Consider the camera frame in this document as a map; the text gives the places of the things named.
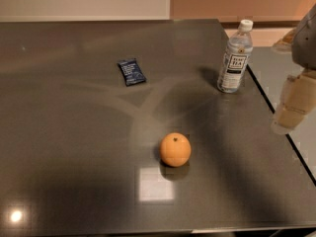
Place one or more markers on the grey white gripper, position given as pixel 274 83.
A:
pixel 305 41

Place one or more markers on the clear plastic water bottle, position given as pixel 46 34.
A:
pixel 235 59

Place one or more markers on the orange fruit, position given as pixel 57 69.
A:
pixel 175 150

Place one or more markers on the dark blue snack packet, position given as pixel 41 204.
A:
pixel 131 72

